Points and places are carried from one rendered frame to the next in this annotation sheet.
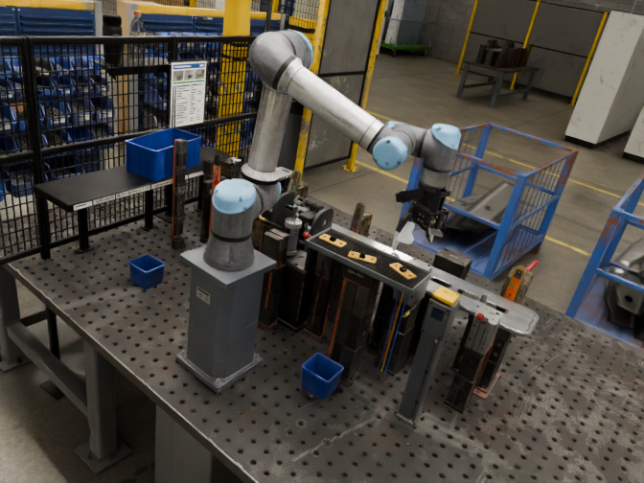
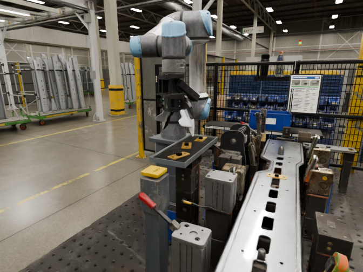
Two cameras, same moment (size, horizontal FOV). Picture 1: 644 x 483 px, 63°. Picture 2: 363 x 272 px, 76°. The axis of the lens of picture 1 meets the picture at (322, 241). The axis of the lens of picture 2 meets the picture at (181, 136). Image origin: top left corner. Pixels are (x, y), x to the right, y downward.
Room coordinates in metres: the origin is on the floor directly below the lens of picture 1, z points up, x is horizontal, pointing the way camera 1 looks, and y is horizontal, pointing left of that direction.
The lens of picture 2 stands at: (1.31, -1.04, 1.44)
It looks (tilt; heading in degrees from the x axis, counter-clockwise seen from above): 15 degrees down; 86
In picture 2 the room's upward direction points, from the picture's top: straight up
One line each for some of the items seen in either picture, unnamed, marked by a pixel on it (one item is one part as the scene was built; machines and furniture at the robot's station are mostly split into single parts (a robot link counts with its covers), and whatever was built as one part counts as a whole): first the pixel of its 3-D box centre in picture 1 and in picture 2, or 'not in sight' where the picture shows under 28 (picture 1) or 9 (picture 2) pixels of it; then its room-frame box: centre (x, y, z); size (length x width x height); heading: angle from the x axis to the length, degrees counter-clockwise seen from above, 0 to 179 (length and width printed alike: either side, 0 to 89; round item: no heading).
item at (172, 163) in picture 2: (367, 258); (188, 147); (1.40, -0.14, 1.16); 0.37 x 0.14 x 0.02; 60
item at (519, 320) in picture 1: (356, 243); (277, 179); (1.80, -0.13, 1.00); 1.38 x 0.22 x 0.02; 60
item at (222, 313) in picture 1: (223, 312); (173, 168); (1.36, 0.26, 0.90); 0.21 x 0.21 x 0.40; 56
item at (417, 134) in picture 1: (402, 140); (175, 46); (1.35, -0.16, 1.54); 0.11 x 0.11 x 0.08; 73
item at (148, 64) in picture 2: not in sight; (169, 103); (1.40, 2.64, 1.00); 1.34 x 0.14 x 2.00; 146
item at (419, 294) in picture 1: (402, 317); (219, 226); (1.50, -0.31, 0.90); 0.13 x 0.10 x 0.41; 150
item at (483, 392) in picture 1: (496, 350); not in sight; (1.50, -0.66, 0.84); 0.18 x 0.06 x 0.29; 150
